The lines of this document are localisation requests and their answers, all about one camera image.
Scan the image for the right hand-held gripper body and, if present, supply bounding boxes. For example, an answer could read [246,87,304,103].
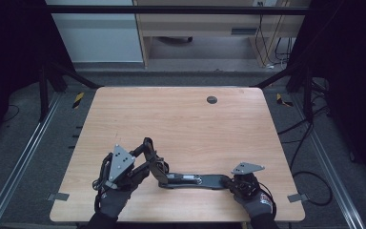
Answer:
[230,162,266,200]

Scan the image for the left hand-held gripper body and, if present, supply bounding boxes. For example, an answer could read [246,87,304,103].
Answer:
[99,144,148,192]

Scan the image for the black stapler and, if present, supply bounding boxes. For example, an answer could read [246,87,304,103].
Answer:
[142,136,233,191]

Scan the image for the person's right hand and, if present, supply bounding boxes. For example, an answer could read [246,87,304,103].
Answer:
[234,189,274,219]

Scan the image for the person's left hand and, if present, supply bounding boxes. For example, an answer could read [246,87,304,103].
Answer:
[96,186,138,219]

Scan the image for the grey tape tab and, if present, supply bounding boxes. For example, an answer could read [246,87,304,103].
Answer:
[46,192,71,202]
[287,193,310,203]

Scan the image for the yellow and black tape strip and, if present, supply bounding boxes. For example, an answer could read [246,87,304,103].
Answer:
[71,92,86,110]

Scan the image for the black metal stand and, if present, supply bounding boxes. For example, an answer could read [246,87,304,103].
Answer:
[251,61,316,123]
[37,59,105,122]

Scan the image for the white cabinet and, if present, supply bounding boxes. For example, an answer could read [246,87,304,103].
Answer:
[46,0,144,63]

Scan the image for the light wooden desk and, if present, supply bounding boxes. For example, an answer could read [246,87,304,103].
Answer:
[132,0,313,69]

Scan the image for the left hand-held gripper cable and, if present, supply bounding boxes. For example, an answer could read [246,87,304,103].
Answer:
[91,153,112,213]

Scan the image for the hand-held gripper cable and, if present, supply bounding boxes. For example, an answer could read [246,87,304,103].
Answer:
[259,181,278,218]
[91,153,112,213]

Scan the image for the right hand-held gripper cable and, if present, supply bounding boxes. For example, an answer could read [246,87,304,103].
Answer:
[259,181,278,218]

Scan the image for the long black floor cables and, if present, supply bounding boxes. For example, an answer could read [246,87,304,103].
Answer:
[277,77,332,168]

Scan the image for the yellow-handled tool right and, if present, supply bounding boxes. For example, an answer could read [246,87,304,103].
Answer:
[275,93,294,108]

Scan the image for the black looped floor cable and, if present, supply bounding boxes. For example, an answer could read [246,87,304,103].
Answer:
[292,171,334,206]

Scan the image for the aluminium floor rail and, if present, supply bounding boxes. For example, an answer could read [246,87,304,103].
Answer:
[290,94,366,229]
[0,92,63,229]

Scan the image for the thin black floor cable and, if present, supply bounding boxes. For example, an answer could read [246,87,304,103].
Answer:
[0,103,21,126]

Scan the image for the bundle of hanging desk cables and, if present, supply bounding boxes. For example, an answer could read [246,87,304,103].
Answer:
[254,1,295,70]

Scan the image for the black horizontal frame bar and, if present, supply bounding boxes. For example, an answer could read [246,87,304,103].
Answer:
[46,5,311,15]

